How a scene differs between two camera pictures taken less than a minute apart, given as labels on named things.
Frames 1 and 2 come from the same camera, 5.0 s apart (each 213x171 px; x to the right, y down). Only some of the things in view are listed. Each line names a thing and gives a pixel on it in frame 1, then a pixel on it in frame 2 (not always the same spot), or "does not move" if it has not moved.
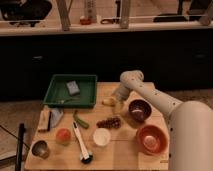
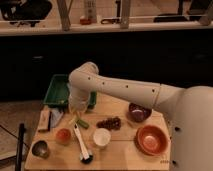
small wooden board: x=44 y=122 does not move
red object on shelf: x=85 y=20 does not move
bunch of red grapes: x=113 y=122 does not move
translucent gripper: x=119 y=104 → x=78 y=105
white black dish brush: x=85 y=156 does not move
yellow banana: x=109 y=101 → x=75 y=116
